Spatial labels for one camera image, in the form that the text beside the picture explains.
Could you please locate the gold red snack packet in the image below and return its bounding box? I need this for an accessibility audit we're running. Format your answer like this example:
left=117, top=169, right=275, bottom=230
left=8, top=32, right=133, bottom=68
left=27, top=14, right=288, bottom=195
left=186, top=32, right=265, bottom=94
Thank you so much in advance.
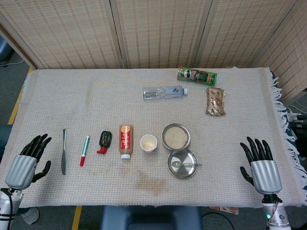
left=205, top=87, right=226, bottom=117

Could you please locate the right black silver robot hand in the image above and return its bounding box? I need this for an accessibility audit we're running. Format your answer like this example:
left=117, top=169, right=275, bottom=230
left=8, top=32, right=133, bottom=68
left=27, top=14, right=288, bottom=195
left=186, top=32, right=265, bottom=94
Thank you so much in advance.
left=239, top=136, right=283, bottom=195

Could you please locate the black box device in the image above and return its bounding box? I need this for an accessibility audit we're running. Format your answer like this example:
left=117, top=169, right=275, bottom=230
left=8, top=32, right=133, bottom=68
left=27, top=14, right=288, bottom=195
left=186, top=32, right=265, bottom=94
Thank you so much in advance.
left=287, top=115, right=307, bottom=156

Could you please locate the metal spoon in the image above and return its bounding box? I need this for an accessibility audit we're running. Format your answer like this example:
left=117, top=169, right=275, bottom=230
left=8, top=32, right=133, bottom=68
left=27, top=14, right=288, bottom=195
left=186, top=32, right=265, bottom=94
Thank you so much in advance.
left=171, top=161, right=202, bottom=168

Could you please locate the blue chair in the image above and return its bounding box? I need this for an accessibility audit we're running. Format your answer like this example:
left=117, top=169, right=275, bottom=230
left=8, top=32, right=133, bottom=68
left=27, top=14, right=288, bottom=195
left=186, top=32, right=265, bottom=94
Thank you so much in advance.
left=100, top=205, right=202, bottom=230

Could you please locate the green white marker red cap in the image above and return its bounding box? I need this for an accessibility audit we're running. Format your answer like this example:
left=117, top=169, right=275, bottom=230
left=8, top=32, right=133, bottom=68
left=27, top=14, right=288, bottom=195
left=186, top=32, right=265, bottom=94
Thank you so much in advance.
left=79, top=135, right=91, bottom=167

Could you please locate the green Pringles can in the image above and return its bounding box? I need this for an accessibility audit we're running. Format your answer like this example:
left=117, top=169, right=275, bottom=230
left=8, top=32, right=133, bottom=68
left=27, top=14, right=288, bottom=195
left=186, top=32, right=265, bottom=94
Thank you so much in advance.
left=177, top=66, right=218, bottom=87

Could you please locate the empty metal dish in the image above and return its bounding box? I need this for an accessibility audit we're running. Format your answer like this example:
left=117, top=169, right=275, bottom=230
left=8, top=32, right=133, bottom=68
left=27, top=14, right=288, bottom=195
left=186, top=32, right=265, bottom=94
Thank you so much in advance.
left=167, top=148, right=199, bottom=179

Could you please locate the white waffle tablecloth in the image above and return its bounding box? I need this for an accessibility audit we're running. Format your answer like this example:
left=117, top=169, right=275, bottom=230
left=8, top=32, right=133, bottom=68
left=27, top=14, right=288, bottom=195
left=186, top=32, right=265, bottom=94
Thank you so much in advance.
left=0, top=67, right=307, bottom=208

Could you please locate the metal butter knife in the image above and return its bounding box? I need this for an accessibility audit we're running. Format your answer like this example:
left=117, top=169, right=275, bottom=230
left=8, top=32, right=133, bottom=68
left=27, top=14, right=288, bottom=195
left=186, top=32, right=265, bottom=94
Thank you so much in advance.
left=61, top=128, right=67, bottom=175

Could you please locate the brown sauce bottle white cap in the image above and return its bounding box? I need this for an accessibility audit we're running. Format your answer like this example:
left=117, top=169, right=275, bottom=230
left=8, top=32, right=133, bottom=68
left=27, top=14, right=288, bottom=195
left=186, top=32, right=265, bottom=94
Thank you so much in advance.
left=118, top=124, right=134, bottom=161

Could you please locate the woven bamboo folding screen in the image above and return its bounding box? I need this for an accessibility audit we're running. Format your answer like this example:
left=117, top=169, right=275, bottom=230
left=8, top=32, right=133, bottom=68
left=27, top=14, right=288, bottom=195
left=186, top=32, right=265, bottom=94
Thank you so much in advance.
left=0, top=0, right=307, bottom=104

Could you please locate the black red small tool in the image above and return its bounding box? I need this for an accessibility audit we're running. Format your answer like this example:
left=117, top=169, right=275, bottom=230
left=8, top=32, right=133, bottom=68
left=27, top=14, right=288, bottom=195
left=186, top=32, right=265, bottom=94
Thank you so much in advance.
left=96, top=130, right=113, bottom=154

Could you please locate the clear plastic water bottle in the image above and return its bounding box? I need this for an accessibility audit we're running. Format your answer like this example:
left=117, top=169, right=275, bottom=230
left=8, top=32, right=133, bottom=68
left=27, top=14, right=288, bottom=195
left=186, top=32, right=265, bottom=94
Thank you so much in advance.
left=142, top=86, right=189, bottom=101

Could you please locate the white paper cup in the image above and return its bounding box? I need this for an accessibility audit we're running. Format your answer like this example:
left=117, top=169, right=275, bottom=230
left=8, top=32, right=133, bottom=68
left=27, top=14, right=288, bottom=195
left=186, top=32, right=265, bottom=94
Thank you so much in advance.
left=140, top=134, right=158, bottom=153

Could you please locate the metal bowl with grain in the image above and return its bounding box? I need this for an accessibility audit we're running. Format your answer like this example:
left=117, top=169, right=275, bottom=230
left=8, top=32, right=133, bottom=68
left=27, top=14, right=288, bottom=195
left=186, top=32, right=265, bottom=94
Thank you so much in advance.
left=161, top=123, right=191, bottom=151

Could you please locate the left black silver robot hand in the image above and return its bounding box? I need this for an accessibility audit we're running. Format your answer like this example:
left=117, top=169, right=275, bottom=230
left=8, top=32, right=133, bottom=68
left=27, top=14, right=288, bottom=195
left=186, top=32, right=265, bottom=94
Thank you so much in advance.
left=4, top=133, right=52, bottom=190

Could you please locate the orange printed packet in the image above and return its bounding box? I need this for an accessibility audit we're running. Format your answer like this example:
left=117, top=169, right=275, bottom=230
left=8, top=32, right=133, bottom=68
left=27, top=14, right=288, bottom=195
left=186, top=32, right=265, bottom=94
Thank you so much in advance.
left=208, top=206, right=239, bottom=214

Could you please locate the blue bin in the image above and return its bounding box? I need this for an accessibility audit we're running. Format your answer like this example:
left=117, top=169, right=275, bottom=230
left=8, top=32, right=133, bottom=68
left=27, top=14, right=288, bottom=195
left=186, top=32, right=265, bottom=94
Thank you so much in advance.
left=0, top=38, right=12, bottom=63

